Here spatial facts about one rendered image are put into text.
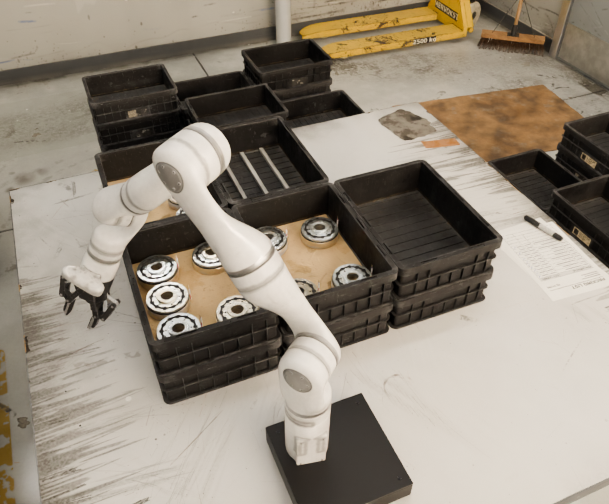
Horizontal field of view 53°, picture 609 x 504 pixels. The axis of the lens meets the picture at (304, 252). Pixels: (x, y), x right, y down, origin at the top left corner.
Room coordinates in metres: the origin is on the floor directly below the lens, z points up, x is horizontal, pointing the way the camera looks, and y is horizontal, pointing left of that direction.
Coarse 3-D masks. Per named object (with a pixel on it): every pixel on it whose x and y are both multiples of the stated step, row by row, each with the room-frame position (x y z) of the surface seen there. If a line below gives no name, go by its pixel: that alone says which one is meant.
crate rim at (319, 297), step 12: (288, 192) 1.36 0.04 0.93; (300, 192) 1.36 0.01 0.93; (336, 192) 1.36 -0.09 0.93; (240, 204) 1.30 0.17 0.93; (252, 204) 1.30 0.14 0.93; (348, 204) 1.30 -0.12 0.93; (240, 216) 1.25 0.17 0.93; (360, 228) 1.21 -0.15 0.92; (372, 240) 1.15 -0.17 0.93; (384, 252) 1.11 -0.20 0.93; (372, 276) 1.02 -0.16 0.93; (384, 276) 1.02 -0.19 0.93; (396, 276) 1.04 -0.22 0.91; (336, 288) 0.99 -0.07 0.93; (348, 288) 0.99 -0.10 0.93; (360, 288) 1.00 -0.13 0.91; (312, 300) 0.95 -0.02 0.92; (324, 300) 0.97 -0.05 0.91
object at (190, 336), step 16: (224, 208) 1.28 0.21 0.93; (160, 224) 1.22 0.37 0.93; (128, 256) 1.09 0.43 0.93; (128, 272) 1.04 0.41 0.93; (144, 320) 0.89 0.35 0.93; (224, 320) 0.89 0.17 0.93; (240, 320) 0.89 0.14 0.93; (256, 320) 0.90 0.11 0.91; (176, 336) 0.84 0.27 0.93; (192, 336) 0.85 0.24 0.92; (208, 336) 0.86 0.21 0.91
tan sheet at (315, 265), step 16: (288, 224) 1.34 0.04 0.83; (288, 240) 1.27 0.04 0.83; (288, 256) 1.20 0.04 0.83; (304, 256) 1.20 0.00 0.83; (320, 256) 1.20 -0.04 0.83; (336, 256) 1.20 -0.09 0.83; (352, 256) 1.20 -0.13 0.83; (304, 272) 1.14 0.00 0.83; (320, 272) 1.14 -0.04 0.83; (320, 288) 1.08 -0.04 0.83
